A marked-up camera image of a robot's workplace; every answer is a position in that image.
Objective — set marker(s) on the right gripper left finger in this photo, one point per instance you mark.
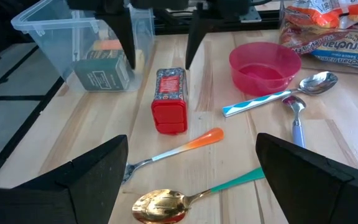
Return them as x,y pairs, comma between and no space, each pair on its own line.
73,193

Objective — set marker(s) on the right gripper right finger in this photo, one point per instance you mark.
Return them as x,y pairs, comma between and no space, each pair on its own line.
315,193

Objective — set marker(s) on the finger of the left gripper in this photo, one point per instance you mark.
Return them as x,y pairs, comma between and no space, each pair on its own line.
121,31
196,34

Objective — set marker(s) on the red patterned spice tin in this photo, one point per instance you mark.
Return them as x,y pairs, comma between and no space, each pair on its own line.
169,105

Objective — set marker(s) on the soy sauce ramen packet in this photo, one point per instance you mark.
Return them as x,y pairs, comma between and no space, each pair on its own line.
343,49

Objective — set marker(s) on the green pepper tin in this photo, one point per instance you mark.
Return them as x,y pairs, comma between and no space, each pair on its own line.
101,74

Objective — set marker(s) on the silver mounting plate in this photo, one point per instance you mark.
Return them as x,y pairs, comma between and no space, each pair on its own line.
252,15

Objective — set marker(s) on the pink plastic bowl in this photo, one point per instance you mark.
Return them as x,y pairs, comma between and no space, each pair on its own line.
259,62

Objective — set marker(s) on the large clear plastic bin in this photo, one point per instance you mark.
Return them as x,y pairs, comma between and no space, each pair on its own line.
42,37

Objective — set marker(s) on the small clear plastic container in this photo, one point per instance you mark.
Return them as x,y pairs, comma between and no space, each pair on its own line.
283,18

